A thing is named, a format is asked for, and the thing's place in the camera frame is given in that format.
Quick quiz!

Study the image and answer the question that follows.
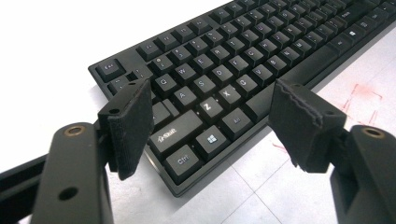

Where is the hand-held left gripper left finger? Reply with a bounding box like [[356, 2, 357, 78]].
[[97, 77, 155, 181]]

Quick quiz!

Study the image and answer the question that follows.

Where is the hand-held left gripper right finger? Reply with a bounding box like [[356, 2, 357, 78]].
[[267, 78, 347, 174]]

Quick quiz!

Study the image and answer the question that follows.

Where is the black computer keyboard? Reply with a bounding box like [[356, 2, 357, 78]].
[[88, 0, 396, 199]]

